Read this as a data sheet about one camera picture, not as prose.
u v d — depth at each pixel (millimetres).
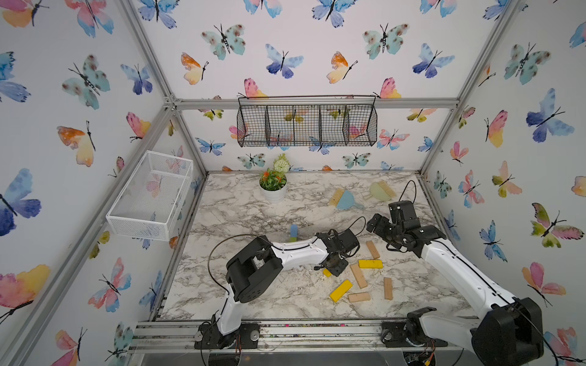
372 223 768
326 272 794
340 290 827
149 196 863
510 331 389
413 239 572
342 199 1105
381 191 1124
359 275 866
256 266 530
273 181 958
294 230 982
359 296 824
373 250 925
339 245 694
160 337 753
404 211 626
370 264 894
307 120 982
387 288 828
